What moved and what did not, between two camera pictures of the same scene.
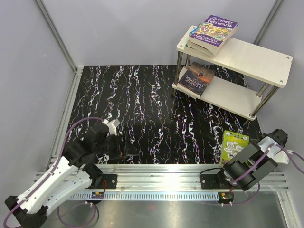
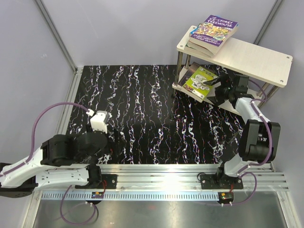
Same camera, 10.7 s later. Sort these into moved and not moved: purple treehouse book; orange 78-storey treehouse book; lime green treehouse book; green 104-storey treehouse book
Moved: lime green treehouse book
Not moved: purple treehouse book; orange 78-storey treehouse book; green 104-storey treehouse book
